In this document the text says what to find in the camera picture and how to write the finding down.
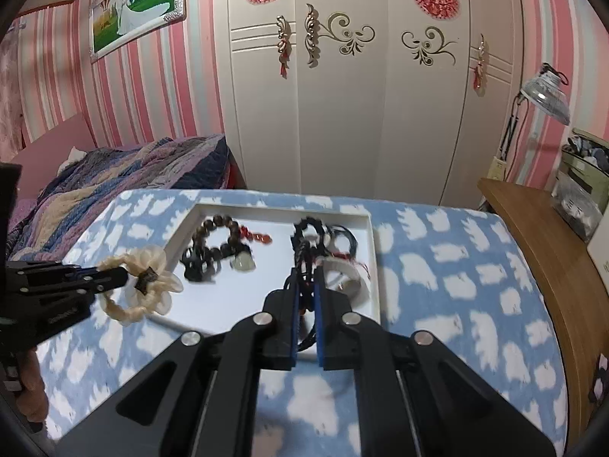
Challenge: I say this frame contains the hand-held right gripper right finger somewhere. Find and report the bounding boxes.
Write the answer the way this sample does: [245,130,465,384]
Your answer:
[311,267,557,457]

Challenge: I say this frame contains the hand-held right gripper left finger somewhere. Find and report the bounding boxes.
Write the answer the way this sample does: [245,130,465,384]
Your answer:
[57,269,301,457]

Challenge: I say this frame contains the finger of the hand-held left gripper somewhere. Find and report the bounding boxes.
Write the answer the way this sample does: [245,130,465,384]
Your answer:
[7,261,129,283]
[10,276,128,306]

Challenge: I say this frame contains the white bangle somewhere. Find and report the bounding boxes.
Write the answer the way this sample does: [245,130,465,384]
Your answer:
[316,256,372,298]

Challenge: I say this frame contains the white shallow tray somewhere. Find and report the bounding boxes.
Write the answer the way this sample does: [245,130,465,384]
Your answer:
[145,202,382,360]

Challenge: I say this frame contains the red bead bracelet jade pendant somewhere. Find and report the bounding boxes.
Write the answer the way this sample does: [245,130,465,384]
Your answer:
[231,225,273,270]

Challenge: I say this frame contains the black bead necklace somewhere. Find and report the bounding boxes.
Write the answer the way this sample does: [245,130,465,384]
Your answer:
[284,216,334,350]

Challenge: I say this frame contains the cream flower bracelet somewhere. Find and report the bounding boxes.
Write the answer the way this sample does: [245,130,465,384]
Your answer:
[95,246,184,327]

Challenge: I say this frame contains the black chunky bracelet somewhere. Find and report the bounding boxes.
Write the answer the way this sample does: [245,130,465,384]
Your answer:
[181,248,222,283]

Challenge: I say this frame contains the person's left hand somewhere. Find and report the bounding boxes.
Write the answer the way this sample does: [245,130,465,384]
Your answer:
[16,347,49,423]

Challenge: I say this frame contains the pink headboard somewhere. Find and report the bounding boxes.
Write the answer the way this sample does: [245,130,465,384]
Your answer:
[10,113,96,182]

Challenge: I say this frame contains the white cloth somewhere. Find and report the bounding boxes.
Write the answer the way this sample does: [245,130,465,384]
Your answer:
[59,147,86,172]

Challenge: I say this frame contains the striped purple quilt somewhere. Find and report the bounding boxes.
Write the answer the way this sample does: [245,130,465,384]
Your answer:
[10,134,234,260]

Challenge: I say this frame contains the pink curtain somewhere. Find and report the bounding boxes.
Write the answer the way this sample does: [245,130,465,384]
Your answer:
[0,19,26,163]

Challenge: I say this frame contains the blue blanket with white bears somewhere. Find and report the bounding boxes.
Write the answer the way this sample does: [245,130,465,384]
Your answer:
[35,188,572,457]

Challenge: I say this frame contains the cream wardrobe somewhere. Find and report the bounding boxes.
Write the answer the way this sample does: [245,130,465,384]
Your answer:
[223,0,521,208]

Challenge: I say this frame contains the wooden desk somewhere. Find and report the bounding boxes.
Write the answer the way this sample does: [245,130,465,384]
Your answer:
[477,177,609,448]

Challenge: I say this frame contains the framed wedding photo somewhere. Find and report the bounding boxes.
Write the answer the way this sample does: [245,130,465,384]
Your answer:
[88,0,187,64]

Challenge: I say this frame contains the clear plastic bag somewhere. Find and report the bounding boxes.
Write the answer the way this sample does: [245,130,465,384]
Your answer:
[551,171,603,243]

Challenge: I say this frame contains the white bear print storage box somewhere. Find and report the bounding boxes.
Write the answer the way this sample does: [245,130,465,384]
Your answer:
[587,233,609,277]

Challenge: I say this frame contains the green box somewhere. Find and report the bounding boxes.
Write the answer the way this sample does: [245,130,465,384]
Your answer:
[554,128,609,191]

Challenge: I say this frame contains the silver desk lamp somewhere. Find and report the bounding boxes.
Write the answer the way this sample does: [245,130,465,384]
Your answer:
[497,62,572,184]

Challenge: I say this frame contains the red string bracelet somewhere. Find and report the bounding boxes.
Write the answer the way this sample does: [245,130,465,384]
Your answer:
[330,248,374,281]

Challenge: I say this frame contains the black leather cord bracelet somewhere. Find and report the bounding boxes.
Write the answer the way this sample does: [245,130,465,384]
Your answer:
[326,226,359,258]

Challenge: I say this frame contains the brown wooden bead bracelet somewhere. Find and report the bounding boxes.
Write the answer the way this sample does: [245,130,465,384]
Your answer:
[193,215,244,260]

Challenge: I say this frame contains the ornate handle with red tassel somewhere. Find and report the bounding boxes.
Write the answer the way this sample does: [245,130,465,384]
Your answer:
[276,15,292,79]
[473,33,488,93]

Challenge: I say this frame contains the ornate wardrobe handle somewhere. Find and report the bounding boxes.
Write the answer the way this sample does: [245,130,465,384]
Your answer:
[304,2,319,67]

